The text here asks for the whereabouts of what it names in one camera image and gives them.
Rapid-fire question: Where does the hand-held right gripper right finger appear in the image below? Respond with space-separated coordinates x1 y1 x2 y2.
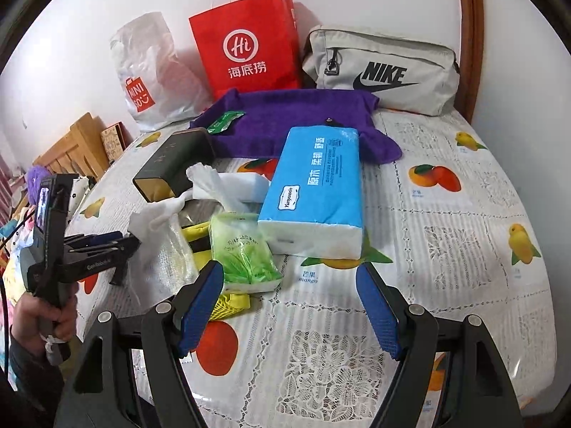
354 262 525 428

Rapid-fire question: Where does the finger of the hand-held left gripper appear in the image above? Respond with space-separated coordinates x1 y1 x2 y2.
65 230 123 245
67 241 135 256

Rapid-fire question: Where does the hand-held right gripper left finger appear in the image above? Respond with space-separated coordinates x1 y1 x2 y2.
56 261 226 428

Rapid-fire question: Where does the yellow mesh bag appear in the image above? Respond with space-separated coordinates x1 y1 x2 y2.
181 223 253 322

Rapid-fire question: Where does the green wet wipe packet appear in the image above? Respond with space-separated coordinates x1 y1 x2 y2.
209 213 283 295

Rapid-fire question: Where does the white foam block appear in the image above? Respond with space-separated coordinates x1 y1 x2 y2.
218 173 271 203

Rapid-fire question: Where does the person's left forearm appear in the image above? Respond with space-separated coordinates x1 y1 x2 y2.
0 336 67 428

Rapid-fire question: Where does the person's left hand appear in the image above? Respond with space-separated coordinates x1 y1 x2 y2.
10 293 79 358

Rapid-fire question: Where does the white dotted cloth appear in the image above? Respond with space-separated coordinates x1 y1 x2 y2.
67 176 95 215

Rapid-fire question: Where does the brown patterned book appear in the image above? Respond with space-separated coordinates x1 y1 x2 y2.
100 122 130 161

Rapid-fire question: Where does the fruit printed tablecloth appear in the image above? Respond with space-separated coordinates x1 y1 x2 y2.
67 107 554 428

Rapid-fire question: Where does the dark green tin box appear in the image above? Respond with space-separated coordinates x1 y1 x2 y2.
132 127 218 203

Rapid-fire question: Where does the blue tissue pack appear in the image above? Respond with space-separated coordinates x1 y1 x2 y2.
257 126 364 260

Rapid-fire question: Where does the small green packet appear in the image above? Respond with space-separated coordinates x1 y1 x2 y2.
206 111 244 135

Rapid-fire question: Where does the white plastic shopping bag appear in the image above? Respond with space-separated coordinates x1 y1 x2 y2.
109 11 215 133

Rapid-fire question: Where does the purple towel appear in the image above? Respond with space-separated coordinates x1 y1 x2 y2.
190 88 402 163

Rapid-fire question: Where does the grey waist bag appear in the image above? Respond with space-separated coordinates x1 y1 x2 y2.
301 24 461 117

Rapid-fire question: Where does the red paper bag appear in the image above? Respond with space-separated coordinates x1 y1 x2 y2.
188 0 304 102

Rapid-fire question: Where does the brown wooden door frame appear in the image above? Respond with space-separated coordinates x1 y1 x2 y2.
464 0 485 126

